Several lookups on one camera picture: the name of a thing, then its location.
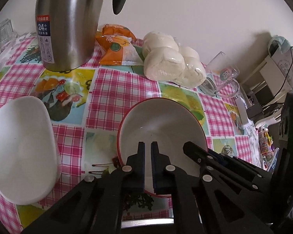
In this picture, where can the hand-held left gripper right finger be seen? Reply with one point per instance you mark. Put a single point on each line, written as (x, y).
(155, 165)

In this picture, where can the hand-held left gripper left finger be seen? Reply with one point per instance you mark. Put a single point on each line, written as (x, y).
(141, 165)

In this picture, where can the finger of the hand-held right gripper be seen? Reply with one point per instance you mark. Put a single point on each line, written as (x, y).
(195, 153)
(230, 159)

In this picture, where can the strawberry print bowl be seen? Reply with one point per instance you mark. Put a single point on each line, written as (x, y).
(161, 121)

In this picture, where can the round stainless steel plate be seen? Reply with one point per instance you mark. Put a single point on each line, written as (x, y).
(146, 227)

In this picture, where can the white square bowl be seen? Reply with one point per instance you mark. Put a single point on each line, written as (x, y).
(22, 146)

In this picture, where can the colourful small bottle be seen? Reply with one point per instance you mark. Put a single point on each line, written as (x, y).
(265, 139)

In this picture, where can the black power adapter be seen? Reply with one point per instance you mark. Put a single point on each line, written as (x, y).
(255, 111)

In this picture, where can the white charger block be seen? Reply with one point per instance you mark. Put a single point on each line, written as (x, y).
(243, 112)

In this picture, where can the white rack with items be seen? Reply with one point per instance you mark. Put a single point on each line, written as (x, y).
(266, 72)

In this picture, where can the pale paper bag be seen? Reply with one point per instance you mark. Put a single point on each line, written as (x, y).
(283, 56)

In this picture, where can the clear glass mug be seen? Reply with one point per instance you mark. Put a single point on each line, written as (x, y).
(222, 70)

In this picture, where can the bag of white steamed buns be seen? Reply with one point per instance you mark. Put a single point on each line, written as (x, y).
(166, 61)

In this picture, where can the orange and white snack packet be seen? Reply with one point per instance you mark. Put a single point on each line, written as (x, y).
(117, 51)

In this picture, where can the stainless steel thermos jug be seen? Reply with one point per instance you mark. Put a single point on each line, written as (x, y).
(68, 24)

